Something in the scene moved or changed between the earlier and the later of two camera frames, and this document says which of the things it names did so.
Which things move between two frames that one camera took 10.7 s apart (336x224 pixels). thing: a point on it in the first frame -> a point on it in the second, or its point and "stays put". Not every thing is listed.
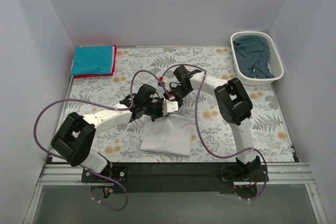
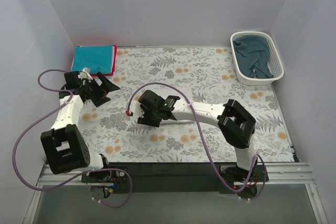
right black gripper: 173,95 -> 146,112
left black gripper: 158,108 -> 97,91
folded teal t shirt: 92,60 stays put
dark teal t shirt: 252,53 stays put
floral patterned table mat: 176,104 stays put
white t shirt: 170,135 -> 190,121
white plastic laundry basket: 256,60 stays put
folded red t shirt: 114,66 stays put
